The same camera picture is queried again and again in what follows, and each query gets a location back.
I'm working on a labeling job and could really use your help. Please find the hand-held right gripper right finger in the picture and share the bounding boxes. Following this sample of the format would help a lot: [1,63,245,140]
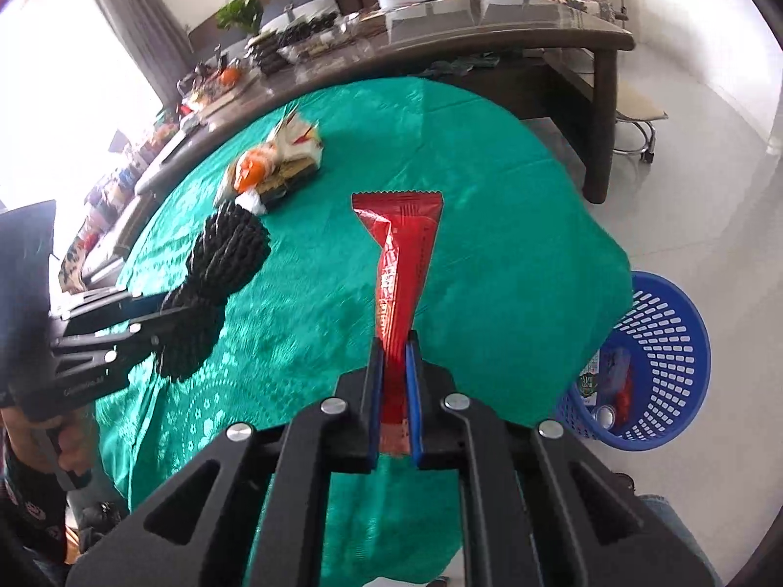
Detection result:
[404,330,724,587]

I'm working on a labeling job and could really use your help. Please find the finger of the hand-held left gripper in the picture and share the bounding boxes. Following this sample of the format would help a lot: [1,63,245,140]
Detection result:
[52,312,176,381]
[58,288,148,339]

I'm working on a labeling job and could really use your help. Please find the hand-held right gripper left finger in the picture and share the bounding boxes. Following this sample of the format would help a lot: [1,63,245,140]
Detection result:
[64,338,388,587]

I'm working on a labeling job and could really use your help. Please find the red snack wrapper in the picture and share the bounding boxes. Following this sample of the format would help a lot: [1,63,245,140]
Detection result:
[351,189,444,457]

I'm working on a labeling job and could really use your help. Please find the black knotted rope bundle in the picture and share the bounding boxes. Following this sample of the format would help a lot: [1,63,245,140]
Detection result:
[158,202,272,383]

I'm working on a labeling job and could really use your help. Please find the orange snack packet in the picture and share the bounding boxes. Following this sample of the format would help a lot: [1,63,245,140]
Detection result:
[214,145,280,215]

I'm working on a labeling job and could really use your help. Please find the blue plastic basket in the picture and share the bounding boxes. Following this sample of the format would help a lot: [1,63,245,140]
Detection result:
[553,270,712,454]

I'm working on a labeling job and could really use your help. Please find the white red wrapper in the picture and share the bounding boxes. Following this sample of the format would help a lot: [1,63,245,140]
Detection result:
[269,107,325,163]

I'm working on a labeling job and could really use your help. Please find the person's left forearm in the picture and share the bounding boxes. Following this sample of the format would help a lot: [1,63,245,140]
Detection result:
[0,440,69,566]

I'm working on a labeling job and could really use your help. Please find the person's left hand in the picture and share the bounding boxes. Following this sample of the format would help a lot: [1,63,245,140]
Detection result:
[0,406,99,491]

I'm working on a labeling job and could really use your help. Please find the brown side cabinet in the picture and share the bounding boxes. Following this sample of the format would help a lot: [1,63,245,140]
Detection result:
[58,196,154,295]

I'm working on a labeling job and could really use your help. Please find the row of small bottles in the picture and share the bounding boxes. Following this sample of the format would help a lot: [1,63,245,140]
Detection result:
[79,122,184,239]

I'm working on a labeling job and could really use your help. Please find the green tablecloth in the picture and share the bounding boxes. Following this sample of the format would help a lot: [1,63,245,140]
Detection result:
[89,76,634,587]

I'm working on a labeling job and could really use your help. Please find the fruit tray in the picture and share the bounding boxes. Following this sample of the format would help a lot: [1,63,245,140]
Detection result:
[196,58,258,99]

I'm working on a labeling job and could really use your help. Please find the person's leg in jeans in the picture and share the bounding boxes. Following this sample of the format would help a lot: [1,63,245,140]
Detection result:
[636,492,730,587]

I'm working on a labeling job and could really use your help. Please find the grey curtain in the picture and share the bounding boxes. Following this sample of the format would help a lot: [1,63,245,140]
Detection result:
[82,0,194,112]

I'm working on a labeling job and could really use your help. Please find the potted green plant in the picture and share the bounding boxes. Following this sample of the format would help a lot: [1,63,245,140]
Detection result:
[215,0,288,74]

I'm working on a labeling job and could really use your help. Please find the glass bowl of dark fruit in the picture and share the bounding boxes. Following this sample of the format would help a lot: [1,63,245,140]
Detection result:
[278,15,344,56]

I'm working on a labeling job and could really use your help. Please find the dark wooden table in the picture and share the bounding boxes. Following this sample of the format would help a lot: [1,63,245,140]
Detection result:
[131,0,637,206]

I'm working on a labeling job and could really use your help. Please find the small round stool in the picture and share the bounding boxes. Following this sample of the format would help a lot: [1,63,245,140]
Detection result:
[615,82,669,166]

